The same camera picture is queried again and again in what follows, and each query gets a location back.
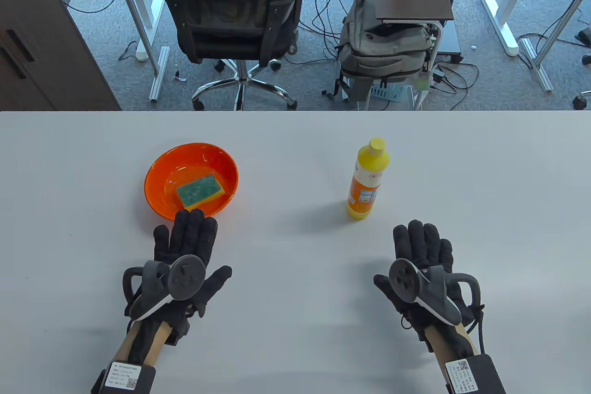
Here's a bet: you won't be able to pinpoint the person's right hand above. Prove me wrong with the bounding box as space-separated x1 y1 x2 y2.
373 219 476 341

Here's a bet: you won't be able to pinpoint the person's left hand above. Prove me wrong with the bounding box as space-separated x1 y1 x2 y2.
132 208 233 335

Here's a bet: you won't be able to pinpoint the person's left forearm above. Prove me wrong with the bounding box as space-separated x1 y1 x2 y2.
113 320 172 367

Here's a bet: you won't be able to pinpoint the person's right forearm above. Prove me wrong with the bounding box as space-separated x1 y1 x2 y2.
425 324 481 367

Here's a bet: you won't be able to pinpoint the grey controller on right glove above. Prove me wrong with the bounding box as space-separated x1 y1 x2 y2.
388 258 485 353

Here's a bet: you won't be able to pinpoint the grey controller on glove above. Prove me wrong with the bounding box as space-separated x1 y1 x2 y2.
122 255 207 321
388 258 485 353

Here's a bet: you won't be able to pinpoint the grey controller on left glove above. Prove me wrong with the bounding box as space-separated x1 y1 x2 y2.
122 255 207 321

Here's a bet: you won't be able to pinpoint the green and yellow sponge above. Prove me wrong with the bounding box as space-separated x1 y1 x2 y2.
176 174 226 210

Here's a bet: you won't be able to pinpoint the orange plastic bowl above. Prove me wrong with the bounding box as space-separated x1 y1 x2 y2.
144 143 240 221

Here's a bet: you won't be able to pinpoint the yellow detergent bottle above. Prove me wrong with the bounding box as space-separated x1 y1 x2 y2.
347 137 390 220

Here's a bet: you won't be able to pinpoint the aluminium profile bar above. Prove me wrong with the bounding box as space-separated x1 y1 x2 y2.
149 46 170 102

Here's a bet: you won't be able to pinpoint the grey backpack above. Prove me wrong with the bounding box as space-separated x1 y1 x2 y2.
336 0 434 103

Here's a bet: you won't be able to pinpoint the black chair caster base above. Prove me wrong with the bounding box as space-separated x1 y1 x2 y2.
573 27 591 111

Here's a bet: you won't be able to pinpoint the black office chair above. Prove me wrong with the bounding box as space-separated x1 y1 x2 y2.
156 0 306 111

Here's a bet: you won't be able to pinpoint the brown wooden cabinet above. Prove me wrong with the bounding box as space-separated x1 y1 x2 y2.
0 0 121 111

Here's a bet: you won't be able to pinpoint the white desk leg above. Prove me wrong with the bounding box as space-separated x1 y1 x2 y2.
106 0 169 63
481 0 543 56

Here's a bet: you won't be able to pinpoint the black left wrist camera band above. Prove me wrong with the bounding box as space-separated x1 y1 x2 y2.
91 361 157 394

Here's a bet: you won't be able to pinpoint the black wrist camera band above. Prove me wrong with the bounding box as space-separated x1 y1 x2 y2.
91 361 157 394
442 354 507 394

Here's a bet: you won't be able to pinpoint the black right wrist camera band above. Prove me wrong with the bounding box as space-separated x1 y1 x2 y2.
442 354 507 394

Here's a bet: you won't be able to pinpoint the black cables with power adapter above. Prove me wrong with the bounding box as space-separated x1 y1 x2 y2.
432 61 481 95

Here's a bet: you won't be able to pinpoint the aluminium profile frame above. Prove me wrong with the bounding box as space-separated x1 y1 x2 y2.
519 0 591 92

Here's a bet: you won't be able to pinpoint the bundle of black cables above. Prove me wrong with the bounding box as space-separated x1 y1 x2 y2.
298 0 368 64

